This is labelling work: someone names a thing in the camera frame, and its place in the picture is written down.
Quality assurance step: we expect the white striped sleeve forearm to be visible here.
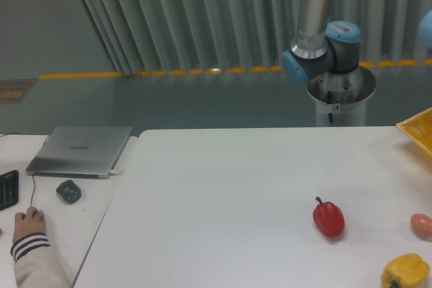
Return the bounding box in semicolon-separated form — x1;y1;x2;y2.
10;233;72;288

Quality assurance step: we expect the brown egg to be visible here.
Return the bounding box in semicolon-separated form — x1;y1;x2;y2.
410;214;432;237

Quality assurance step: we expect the red bell pepper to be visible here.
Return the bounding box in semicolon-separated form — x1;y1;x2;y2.
313;196;345;239

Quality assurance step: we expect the small black device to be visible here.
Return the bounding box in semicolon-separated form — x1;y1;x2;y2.
56;179;82;204

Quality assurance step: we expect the yellow bell pepper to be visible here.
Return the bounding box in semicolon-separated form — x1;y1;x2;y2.
381;254;430;288

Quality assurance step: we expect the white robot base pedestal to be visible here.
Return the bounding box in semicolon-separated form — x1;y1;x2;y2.
307;66;376;127

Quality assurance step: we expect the person's right hand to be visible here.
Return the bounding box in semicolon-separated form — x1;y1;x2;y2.
12;207;46;243

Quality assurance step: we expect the grey-green pleated curtain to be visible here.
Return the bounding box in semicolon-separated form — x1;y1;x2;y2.
84;0;431;75

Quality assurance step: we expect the silver closed laptop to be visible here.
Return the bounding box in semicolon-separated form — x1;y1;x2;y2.
26;126;132;179

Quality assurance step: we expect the black cable with tag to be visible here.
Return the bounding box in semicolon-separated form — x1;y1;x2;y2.
325;90;340;127

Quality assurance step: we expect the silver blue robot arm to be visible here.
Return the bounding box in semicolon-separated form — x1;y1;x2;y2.
281;0;431;83

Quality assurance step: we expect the black keyboard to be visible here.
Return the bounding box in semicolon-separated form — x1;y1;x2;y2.
0;170;20;211

